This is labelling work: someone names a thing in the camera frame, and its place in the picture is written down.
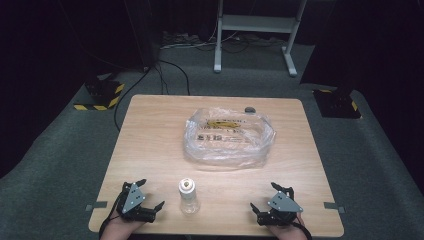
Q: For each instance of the clear plastic bag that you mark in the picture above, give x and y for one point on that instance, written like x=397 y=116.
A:
x=230 y=140

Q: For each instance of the black yellow striped stand base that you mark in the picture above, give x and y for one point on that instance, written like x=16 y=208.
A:
x=103 y=93
x=336 y=103

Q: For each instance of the clear bottle with white cap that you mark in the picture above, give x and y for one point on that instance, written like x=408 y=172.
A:
x=188 y=196

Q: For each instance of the grey tape strip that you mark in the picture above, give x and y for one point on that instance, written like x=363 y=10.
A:
x=333 y=206
x=97 y=205

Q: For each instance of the person's left hand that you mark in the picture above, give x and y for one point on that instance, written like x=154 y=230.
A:
x=117 y=230

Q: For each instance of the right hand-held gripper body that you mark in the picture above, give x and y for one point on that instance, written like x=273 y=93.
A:
x=282 y=206

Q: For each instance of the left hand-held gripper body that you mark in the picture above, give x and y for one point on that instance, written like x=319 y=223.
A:
x=133 y=199

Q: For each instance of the white metal stand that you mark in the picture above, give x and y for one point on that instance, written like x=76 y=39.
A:
x=256 y=24

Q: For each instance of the person's right hand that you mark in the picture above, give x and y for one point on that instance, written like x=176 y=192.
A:
x=287 y=232

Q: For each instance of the small dark round object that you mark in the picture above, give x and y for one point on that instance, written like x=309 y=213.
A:
x=250 y=110

